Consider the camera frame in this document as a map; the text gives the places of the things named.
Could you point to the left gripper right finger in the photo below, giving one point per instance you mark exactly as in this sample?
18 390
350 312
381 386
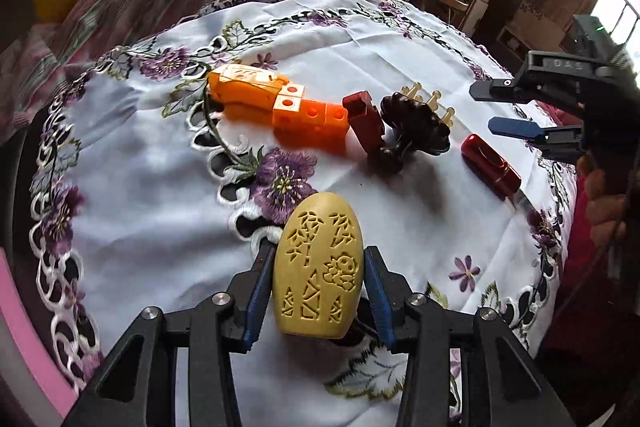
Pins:
500 383

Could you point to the white floral embroidered tablecloth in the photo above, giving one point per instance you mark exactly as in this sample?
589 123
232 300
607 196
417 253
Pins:
148 192

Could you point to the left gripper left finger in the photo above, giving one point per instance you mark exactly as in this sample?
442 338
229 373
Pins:
135 384

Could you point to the red glossy capsule case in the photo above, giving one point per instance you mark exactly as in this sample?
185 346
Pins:
490 167

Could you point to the person's right hand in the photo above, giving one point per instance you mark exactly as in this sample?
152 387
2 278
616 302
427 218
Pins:
604 211

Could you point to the dark red puzzle block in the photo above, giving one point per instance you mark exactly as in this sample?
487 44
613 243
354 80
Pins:
365 121

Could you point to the brown massage comb with pegs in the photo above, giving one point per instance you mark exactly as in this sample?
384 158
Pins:
416 125

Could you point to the orange linked cubes toy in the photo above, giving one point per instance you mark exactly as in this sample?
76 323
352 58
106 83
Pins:
314 121

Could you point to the orange plastic toy block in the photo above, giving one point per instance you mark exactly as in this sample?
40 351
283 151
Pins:
245 85

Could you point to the yellow carved oval soap box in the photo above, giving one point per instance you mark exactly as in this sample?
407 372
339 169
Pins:
318 269

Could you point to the pink storage box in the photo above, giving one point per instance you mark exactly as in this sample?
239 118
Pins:
31 385

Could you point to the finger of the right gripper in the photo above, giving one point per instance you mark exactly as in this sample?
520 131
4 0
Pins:
497 90
516 128

